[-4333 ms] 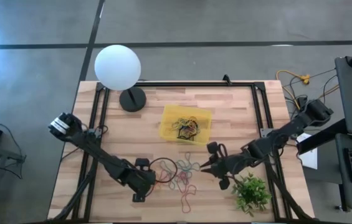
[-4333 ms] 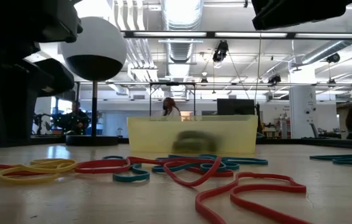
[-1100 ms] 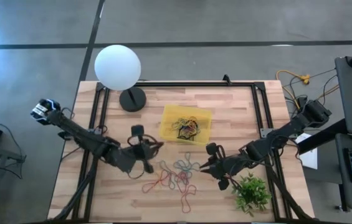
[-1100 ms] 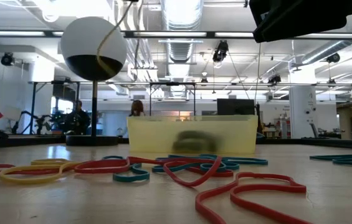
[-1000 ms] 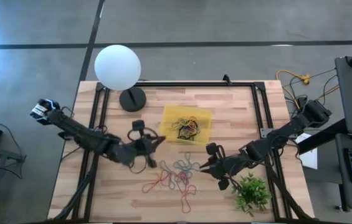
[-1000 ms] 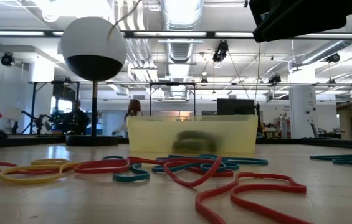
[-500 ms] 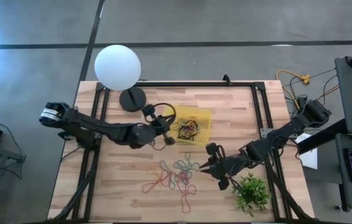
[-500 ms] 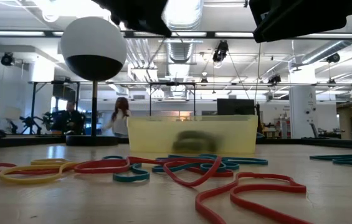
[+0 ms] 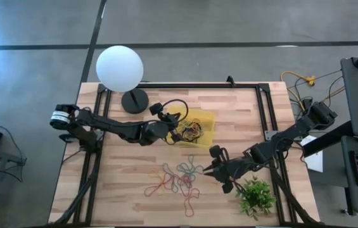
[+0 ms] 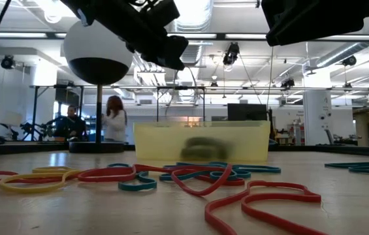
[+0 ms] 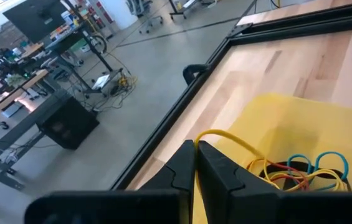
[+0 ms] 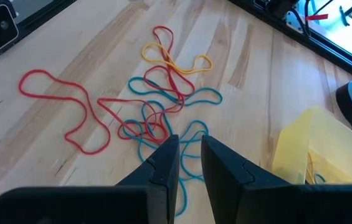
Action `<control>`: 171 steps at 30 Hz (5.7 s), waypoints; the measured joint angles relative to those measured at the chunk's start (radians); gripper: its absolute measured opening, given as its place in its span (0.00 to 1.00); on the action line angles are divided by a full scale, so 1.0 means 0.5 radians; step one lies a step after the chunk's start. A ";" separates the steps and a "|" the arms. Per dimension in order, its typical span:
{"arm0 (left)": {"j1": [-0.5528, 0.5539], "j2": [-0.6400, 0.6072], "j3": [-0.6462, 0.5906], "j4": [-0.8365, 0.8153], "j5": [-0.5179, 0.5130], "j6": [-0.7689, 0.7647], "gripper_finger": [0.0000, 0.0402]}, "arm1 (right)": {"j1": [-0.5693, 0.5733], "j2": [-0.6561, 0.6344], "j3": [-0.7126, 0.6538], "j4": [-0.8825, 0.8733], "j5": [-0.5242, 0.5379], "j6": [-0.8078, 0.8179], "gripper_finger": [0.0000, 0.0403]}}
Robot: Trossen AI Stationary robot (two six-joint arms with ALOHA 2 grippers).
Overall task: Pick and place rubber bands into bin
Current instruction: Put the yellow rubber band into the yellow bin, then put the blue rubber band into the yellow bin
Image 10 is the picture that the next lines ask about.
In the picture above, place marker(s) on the teal rubber band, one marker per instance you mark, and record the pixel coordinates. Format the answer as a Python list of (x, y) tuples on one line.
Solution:
[(138, 187), (262, 169), (223, 176), (360, 169), (117, 164)]

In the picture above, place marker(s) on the yellow rubber band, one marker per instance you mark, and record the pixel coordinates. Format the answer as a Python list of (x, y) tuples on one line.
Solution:
[(50, 168), (27, 190)]

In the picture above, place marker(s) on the black background robot arm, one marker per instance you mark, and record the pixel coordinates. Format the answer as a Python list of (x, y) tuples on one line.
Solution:
[(37, 129)]

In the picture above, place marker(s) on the yellow translucent plastic bin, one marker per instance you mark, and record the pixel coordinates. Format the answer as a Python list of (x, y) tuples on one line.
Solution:
[(158, 140)]

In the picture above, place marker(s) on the black round ceiling fixture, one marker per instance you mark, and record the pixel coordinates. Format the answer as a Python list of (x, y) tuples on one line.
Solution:
[(8, 62), (287, 83), (349, 60)]

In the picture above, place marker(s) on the white globe table lamp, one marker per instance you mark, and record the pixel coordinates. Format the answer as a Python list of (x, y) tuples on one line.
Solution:
[(96, 52)]

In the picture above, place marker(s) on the person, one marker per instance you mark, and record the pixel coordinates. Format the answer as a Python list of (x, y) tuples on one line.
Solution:
[(71, 125), (115, 124)]

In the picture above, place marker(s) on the white round column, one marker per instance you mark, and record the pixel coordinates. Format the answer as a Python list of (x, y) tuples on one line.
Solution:
[(314, 117)]

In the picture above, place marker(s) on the black monitor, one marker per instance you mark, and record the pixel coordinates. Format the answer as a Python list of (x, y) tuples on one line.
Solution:
[(246, 112)]

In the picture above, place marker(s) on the white lampshade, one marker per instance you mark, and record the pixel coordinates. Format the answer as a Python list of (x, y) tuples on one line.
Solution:
[(12, 118)]

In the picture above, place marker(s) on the black background rig frame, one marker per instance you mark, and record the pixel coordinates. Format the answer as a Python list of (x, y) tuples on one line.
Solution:
[(35, 107), (181, 87)]

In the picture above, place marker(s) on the silver ventilation duct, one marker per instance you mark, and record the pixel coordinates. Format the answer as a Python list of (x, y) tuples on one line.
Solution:
[(200, 19)]

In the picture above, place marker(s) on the black overhead camera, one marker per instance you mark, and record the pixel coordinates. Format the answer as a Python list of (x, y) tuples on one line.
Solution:
[(231, 53)]

